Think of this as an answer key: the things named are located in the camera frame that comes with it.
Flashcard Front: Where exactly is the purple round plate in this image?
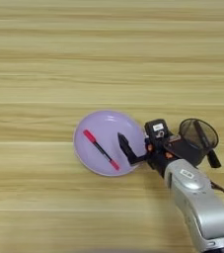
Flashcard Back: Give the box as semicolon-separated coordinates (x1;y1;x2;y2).
72;110;148;178

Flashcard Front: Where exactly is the red marker pen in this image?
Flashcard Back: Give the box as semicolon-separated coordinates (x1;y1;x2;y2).
82;128;120;172

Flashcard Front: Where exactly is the black mesh pen cup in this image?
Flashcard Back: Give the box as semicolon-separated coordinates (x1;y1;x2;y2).
169;118;220;168

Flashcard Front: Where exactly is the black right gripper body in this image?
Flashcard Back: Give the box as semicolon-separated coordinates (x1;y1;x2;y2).
144;132;184;179

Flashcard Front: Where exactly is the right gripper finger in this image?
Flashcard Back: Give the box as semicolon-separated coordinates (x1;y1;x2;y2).
167;133;184;144
116;131;148;167

